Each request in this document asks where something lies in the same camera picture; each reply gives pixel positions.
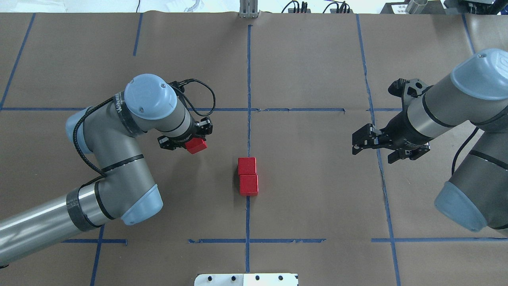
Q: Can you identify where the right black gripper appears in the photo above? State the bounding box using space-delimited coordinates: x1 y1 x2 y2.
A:
352 78 431 164

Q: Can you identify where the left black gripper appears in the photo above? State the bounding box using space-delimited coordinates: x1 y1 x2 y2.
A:
157 81 214 151

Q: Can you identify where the red cube block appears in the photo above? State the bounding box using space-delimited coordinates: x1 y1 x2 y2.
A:
237 157 257 176
239 174 259 197
184 137 208 155

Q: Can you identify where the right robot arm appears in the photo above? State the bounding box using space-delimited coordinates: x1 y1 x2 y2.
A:
351 48 508 236

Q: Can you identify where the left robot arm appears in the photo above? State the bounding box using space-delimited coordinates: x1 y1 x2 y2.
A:
1 73 216 268

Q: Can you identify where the brown paper table cover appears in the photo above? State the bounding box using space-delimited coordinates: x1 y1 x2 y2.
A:
1 12 507 286

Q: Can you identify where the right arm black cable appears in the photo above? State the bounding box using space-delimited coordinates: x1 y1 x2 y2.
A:
451 126 479 176

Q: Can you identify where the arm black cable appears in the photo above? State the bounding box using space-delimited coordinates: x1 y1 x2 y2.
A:
73 78 216 187
451 126 479 176

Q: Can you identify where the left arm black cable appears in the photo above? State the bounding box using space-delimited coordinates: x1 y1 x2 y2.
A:
73 78 216 187

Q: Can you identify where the aluminium frame post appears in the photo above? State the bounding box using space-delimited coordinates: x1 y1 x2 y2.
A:
239 0 259 19

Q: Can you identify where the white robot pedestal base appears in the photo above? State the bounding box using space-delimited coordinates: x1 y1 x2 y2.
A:
194 273 299 286

